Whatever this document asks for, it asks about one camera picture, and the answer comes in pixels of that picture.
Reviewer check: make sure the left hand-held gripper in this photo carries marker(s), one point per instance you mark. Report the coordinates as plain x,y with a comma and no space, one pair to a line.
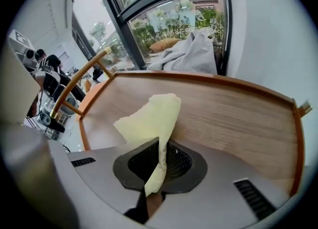
24,51

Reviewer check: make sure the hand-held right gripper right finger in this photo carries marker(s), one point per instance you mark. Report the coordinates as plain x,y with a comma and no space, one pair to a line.
218,198

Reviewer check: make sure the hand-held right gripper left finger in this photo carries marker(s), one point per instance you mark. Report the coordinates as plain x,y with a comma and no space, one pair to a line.
104,171

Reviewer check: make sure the yellow cloth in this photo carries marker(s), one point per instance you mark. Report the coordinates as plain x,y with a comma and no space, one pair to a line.
154,121

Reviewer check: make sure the wooden serving cart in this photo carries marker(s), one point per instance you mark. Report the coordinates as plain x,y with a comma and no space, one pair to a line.
223,123

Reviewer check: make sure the white round chair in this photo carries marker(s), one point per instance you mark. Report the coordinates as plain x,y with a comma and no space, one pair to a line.
70,103

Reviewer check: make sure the large orange cushion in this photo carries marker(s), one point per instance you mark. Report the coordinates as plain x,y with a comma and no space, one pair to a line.
92,99

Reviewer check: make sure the grey fabric sheet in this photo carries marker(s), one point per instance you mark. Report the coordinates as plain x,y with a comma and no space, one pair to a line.
188,54

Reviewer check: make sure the black window frame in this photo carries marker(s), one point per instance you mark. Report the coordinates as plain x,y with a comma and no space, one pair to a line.
124,31

